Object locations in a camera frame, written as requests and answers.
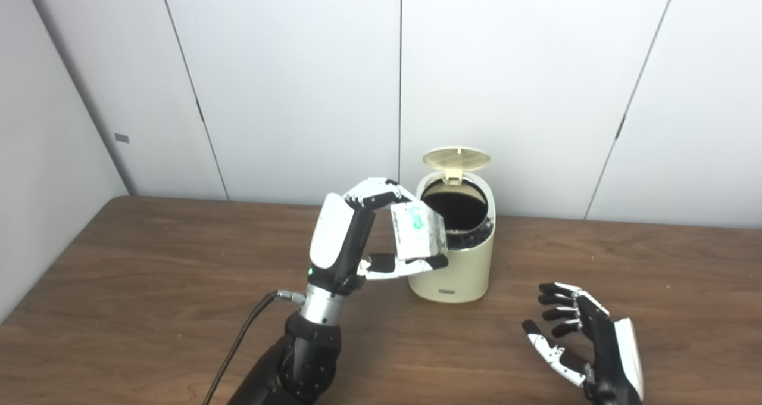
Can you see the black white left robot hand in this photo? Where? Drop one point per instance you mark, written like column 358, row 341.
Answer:
column 330, row 232

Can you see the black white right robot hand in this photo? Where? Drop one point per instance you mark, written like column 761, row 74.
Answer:
column 607, row 351

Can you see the green white milk carton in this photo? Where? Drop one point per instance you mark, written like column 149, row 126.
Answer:
column 419, row 232

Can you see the cream-colored round bin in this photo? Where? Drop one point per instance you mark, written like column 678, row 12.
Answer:
column 464, row 271

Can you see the cream round bin lid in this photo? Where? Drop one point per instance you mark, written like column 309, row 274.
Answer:
column 457, row 158

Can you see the small grey wall plate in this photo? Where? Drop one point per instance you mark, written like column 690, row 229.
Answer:
column 122, row 138

